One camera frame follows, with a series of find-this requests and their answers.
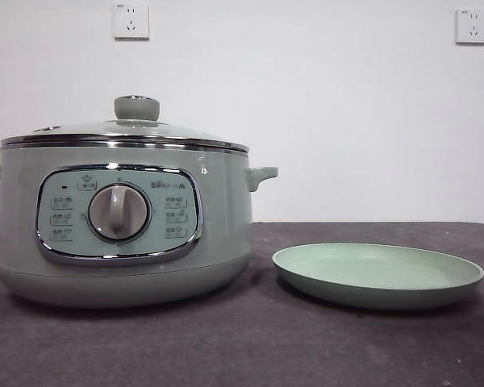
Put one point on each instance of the pale green electric steamer pot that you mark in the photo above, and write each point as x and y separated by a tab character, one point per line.
226	221

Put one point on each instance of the white wall socket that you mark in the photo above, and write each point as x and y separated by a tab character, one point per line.
131	22
472	27

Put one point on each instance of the glass lid with green knob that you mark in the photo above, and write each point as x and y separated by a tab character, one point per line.
137	108

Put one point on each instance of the pale green round plate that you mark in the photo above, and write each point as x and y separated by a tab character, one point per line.
371	270

